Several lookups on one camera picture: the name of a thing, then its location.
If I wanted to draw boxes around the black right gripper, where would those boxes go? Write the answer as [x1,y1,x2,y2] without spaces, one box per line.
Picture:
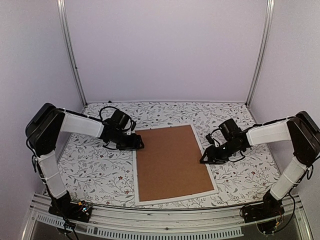
[199,138,241,165]

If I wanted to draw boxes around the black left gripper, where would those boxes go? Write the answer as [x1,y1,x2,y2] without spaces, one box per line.
[113,129,145,151]

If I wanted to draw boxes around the brown cardboard backing board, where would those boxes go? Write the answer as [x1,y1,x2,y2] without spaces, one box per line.
[134,124,215,203]

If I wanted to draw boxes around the white picture frame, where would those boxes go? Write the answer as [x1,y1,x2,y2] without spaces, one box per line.
[131,122,218,207]

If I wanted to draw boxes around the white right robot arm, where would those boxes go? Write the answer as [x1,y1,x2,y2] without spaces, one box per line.
[199,110,320,218]

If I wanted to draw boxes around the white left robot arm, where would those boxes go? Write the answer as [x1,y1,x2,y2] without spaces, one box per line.
[25,102,145,217]

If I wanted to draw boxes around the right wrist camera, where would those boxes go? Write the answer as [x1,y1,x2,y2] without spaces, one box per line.
[205,133,216,146]

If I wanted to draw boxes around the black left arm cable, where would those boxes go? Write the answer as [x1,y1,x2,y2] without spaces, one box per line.
[98,106,118,123]

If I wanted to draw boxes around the front aluminium rail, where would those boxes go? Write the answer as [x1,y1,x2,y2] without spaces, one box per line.
[23,194,313,240]

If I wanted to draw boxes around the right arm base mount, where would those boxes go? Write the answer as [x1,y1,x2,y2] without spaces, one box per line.
[239,190,285,235]

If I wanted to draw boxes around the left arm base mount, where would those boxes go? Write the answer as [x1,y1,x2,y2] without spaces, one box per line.
[48,191,93,223]

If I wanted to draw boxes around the left aluminium corner post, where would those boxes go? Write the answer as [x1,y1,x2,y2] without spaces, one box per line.
[56,0,88,107]

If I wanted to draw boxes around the aluminium corner post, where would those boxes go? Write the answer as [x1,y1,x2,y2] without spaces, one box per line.
[56,0,88,107]
[245,0,275,108]

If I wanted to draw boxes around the right aluminium corner post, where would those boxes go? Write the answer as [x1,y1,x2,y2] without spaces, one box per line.
[245,0,275,108]

